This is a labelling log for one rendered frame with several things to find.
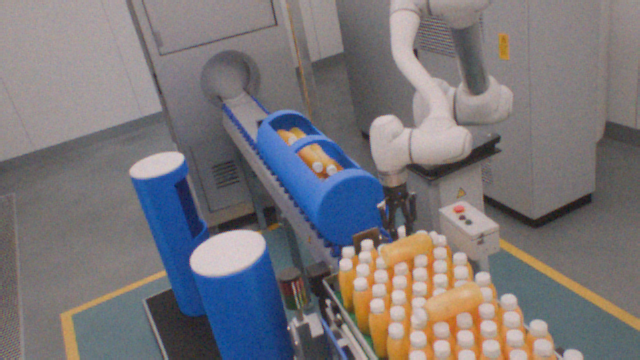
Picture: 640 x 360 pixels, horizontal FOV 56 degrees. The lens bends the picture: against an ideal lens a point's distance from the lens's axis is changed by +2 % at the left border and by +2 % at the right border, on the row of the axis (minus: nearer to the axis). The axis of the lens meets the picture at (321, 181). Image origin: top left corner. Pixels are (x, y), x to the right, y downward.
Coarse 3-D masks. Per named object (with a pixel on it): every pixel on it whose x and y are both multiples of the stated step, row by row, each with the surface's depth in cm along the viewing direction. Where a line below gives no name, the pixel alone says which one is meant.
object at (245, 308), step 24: (264, 264) 213; (216, 288) 208; (240, 288) 208; (264, 288) 214; (216, 312) 214; (240, 312) 212; (264, 312) 217; (216, 336) 224; (240, 336) 217; (264, 336) 220; (288, 336) 232
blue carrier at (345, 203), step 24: (264, 120) 281; (288, 120) 286; (264, 144) 271; (336, 144) 247; (288, 168) 239; (360, 168) 235; (312, 192) 215; (336, 192) 208; (360, 192) 211; (312, 216) 215; (336, 216) 212; (360, 216) 215; (336, 240) 216
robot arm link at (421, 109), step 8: (440, 80) 244; (448, 88) 244; (416, 96) 246; (448, 96) 241; (416, 104) 246; (424, 104) 243; (416, 112) 248; (424, 112) 245; (416, 120) 251; (416, 128) 255
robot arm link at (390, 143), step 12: (384, 120) 173; (396, 120) 173; (372, 132) 174; (384, 132) 172; (396, 132) 172; (408, 132) 173; (372, 144) 176; (384, 144) 173; (396, 144) 172; (408, 144) 171; (384, 156) 175; (396, 156) 173; (408, 156) 172; (384, 168) 177; (396, 168) 177
